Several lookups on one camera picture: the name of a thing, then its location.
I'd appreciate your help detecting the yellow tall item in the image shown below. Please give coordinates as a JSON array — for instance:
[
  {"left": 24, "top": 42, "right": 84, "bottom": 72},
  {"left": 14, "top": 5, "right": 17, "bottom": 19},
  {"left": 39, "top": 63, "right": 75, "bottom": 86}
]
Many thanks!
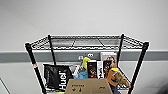
[{"left": 82, "top": 56, "right": 92, "bottom": 70}]

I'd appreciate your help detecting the dark box orange print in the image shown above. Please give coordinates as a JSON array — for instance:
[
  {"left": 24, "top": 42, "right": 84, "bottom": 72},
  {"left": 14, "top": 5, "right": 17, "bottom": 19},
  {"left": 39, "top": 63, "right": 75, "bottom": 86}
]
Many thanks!
[{"left": 87, "top": 60, "right": 99, "bottom": 80}]

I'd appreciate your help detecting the blue toy pack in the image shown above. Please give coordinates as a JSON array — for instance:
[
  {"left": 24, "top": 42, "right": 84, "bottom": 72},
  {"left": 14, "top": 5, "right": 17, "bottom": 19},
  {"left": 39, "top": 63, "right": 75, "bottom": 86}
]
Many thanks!
[{"left": 69, "top": 64, "right": 89, "bottom": 80}]

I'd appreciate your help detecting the slim white black box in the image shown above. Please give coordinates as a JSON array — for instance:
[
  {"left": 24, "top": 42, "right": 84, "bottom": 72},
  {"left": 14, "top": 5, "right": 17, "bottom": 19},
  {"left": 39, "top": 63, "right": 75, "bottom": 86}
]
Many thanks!
[{"left": 96, "top": 60, "right": 105, "bottom": 80}]

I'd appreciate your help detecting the large brown cardboard box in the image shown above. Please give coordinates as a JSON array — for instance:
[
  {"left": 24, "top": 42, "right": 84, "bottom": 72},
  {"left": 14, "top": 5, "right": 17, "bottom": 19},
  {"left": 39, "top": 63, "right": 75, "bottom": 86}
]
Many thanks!
[{"left": 63, "top": 78, "right": 113, "bottom": 94}]

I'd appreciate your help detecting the black Huel bag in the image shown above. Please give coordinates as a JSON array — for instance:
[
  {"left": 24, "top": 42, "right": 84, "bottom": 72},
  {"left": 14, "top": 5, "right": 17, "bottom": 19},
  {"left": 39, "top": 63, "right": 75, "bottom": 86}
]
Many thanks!
[{"left": 42, "top": 62, "right": 75, "bottom": 92}]

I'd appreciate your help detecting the orange plush toy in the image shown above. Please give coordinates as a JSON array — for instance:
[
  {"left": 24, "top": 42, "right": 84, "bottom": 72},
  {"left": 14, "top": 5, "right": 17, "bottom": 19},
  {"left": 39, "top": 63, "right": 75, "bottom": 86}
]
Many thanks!
[{"left": 106, "top": 67, "right": 132, "bottom": 90}]

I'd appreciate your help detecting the white wall socket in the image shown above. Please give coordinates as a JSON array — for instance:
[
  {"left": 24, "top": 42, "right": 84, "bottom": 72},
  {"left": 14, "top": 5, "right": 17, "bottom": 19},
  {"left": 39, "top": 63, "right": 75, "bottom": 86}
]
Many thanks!
[
  {"left": 86, "top": 52, "right": 95, "bottom": 59},
  {"left": 78, "top": 55, "right": 85, "bottom": 61}
]

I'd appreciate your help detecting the black wire shelf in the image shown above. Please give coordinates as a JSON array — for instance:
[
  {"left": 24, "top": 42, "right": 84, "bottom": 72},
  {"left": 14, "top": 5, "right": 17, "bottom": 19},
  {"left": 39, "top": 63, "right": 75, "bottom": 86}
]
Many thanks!
[{"left": 24, "top": 32, "right": 151, "bottom": 94}]

